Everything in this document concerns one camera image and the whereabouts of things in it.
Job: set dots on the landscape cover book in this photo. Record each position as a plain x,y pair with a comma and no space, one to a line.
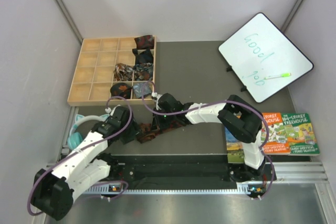
235,153

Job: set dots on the rolled blue patterned tie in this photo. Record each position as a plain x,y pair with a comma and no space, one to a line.
143,72

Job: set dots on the wooden compartment tray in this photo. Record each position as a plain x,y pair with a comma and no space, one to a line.
94,76

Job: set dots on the rolled dark red tie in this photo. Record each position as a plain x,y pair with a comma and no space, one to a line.
144,42

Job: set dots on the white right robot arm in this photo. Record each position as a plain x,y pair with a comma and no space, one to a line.
242,121

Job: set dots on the rolled multicolour floral tie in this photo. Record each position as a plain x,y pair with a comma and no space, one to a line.
123,72

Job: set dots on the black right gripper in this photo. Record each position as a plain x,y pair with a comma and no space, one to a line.
157,123

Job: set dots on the green 104-storey treehouse book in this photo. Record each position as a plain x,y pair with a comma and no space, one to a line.
299,134

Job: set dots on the white slotted cable duct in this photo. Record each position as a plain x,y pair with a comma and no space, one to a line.
223,188

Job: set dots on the brown red patterned tie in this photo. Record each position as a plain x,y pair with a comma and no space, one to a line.
150,131

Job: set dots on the teal cat-ear headphones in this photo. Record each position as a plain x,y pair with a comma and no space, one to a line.
75,138

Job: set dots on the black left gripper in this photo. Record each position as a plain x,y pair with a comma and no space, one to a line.
135,130

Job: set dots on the rolled grey blue tie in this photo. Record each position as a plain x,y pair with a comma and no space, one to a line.
141,89

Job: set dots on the dark grey table mat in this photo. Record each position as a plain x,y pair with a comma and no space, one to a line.
196,72

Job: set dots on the orange 78-storey treehouse book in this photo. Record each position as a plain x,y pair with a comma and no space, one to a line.
277,143

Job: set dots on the green marker pen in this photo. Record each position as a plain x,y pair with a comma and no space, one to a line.
283,75

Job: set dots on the rolled black orange-leaf tie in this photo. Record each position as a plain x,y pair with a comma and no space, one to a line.
121,89

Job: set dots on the rolled black navy tie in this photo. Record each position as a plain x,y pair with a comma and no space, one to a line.
143,57

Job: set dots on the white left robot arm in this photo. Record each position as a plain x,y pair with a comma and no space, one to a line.
56,189

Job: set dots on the white dry-erase board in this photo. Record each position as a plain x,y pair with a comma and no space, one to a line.
259,49

